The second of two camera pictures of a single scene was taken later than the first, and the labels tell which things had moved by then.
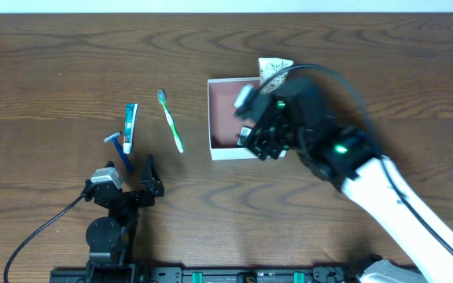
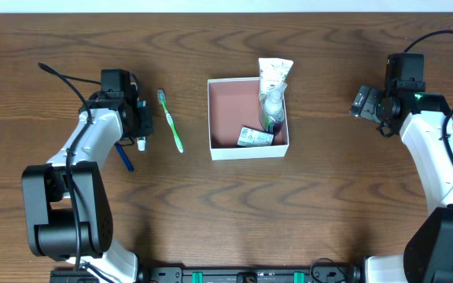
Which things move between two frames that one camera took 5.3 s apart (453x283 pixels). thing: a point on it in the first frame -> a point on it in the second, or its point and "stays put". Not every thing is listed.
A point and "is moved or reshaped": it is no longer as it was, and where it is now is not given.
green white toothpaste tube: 130,120 is moved or reshaped
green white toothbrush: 170,121 stays put
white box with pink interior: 225,126 stays put
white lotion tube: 267,67 stays put
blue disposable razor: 112,137 stays put
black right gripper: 266,131 -> 369,104
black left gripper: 125,197 -> 145,121
